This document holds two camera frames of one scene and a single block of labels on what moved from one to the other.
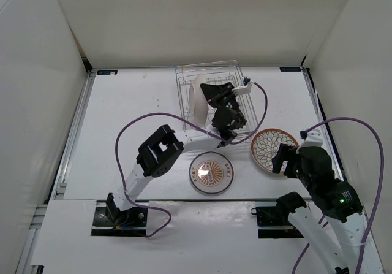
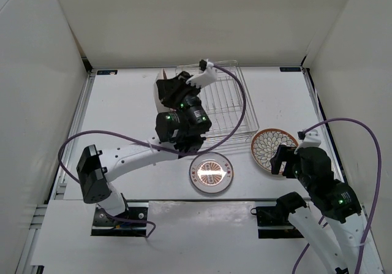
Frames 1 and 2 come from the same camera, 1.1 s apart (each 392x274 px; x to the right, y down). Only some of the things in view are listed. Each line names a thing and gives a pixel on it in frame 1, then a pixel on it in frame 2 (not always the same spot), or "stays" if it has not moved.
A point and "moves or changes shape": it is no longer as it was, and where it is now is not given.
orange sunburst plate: (211, 172) stays
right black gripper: (282, 155) stays
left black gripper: (214, 92) to (166, 88)
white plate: (198, 105) moves or changes shape
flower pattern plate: (266, 144) stays
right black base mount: (271, 224) stays
